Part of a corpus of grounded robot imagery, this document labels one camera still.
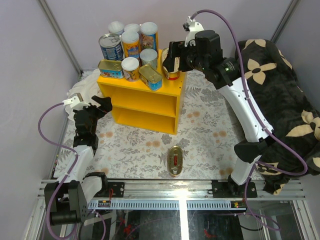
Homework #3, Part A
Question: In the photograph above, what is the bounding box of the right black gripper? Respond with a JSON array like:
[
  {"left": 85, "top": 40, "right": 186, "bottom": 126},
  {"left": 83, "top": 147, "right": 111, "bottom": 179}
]
[{"left": 162, "top": 40, "right": 208, "bottom": 73}]

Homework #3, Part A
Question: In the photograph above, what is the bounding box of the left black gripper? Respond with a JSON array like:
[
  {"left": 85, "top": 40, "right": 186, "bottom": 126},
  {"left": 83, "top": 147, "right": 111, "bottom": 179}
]
[{"left": 73, "top": 96, "right": 112, "bottom": 135}]

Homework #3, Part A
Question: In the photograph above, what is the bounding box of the gold oval tin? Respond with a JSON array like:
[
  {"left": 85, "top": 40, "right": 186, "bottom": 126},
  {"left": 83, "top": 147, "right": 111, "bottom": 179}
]
[
  {"left": 161, "top": 47, "right": 180, "bottom": 81},
  {"left": 167, "top": 146, "right": 183, "bottom": 177}
]

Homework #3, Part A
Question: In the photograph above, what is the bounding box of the grey lid small can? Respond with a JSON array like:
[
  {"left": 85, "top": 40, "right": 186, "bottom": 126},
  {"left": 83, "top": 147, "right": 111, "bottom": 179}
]
[{"left": 140, "top": 48, "right": 158, "bottom": 70}]

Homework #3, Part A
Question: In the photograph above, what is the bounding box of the clear jar colourful candy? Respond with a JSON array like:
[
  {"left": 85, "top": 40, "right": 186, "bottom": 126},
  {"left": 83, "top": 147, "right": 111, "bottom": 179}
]
[{"left": 140, "top": 22, "right": 159, "bottom": 53}]

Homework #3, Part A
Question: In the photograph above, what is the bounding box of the gold rectangular tin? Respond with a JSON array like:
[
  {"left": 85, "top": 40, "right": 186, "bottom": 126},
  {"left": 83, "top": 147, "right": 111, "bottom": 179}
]
[
  {"left": 138, "top": 64, "right": 163, "bottom": 91},
  {"left": 97, "top": 59, "right": 124, "bottom": 79}
]

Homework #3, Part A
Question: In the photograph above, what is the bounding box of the orange blue tall canister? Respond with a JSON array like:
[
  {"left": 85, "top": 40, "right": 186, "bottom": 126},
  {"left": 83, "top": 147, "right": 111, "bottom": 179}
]
[{"left": 121, "top": 30, "right": 141, "bottom": 60}]

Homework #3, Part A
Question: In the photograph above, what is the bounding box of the white lid small can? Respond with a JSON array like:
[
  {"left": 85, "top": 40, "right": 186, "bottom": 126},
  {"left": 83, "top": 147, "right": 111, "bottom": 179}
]
[{"left": 121, "top": 57, "right": 140, "bottom": 82}]

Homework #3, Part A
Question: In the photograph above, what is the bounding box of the white red snack canister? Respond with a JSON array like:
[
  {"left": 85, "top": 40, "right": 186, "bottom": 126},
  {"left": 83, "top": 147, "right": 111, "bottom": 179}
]
[{"left": 123, "top": 23, "right": 141, "bottom": 34}]

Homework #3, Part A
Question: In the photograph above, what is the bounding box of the blue labelled gold-top can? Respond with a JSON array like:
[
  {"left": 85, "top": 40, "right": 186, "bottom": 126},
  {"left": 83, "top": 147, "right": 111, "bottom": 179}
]
[{"left": 98, "top": 33, "right": 124, "bottom": 61}]

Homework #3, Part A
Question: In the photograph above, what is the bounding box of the white orange snack canister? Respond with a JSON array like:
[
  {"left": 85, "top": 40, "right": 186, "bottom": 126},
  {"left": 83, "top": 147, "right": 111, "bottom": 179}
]
[{"left": 108, "top": 21, "right": 125, "bottom": 36}]

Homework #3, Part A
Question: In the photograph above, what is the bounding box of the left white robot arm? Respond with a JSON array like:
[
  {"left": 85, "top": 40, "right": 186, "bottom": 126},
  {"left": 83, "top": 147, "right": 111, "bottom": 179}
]
[{"left": 44, "top": 93, "right": 113, "bottom": 226}]

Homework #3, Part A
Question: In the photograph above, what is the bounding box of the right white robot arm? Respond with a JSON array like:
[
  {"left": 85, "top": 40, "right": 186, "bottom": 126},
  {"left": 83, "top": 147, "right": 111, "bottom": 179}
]
[{"left": 162, "top": 30, "right": 273, "bottom": 198}]

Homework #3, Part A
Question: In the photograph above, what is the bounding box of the yellow wooden shelf cabinet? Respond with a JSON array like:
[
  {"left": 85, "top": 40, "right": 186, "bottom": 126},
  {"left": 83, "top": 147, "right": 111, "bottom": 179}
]
[{"left": 97, "top": 58, "right": 187, "bottom": 135}]

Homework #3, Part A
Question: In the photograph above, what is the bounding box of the crumpled cream cloth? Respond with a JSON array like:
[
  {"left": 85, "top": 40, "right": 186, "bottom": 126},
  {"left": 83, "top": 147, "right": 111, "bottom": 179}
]
[{"left": 67, "top": 68, "right": 103, "bottom": 107}]

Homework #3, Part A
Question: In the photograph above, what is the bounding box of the black floral plush blanket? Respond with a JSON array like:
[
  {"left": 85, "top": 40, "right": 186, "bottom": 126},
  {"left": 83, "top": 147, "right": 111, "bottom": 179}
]
[{"left": 238, "top": 39, "right": 320, "bottom": 195}]

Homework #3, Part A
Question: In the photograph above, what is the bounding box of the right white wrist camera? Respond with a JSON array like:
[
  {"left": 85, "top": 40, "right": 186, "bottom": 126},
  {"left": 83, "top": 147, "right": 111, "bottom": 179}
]
[{"left": 182, "top": 16, "right": 204, "bottom": 47}]

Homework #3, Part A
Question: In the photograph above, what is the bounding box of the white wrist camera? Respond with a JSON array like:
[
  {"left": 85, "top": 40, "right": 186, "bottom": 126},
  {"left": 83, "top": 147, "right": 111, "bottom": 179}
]
[
  {"left": 62, "top": 93, "right": 90, "bottom": 111},
  {"left": 182, "top": 16, "right": 204, "bottom": 47}
]

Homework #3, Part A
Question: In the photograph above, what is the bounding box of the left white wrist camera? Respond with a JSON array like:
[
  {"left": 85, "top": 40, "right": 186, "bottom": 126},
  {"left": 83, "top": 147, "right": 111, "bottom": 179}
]
[{"left": 62, "top": 93, "right": 90, "bottom": 111}]

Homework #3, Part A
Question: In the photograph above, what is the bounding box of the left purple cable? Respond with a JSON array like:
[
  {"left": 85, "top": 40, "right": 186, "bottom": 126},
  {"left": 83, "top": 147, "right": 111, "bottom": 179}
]
[{"left": 37, "top": 102, "right": 81, "bottom": 240}]

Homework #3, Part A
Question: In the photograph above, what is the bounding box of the aluminium mounting rail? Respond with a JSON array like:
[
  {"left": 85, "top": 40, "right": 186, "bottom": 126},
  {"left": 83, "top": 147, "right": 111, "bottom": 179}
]
[{"left": 37, "top": 178, "right": 306, "bottom": 211}]

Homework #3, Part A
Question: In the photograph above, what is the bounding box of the left metal corner post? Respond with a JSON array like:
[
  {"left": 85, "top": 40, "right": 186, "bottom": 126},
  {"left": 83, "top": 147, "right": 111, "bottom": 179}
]
[{"left": 36, "top": 0, "right": 83, "bottom": 76}]

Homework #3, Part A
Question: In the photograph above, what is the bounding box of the metal corner post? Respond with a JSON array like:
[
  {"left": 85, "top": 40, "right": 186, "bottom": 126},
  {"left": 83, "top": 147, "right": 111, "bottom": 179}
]
[
  {"left": 270, "top": 0, "right": 301, "bottom": 44},
  {"left": 36, "top": 0, "right": 83, "bottom": 76}
]

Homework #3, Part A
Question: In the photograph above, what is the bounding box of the right metal corner post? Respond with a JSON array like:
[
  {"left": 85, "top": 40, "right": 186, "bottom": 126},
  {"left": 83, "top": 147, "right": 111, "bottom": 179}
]
[{"left": 270, "top": 0, "right": 301, "bottom": 44}]

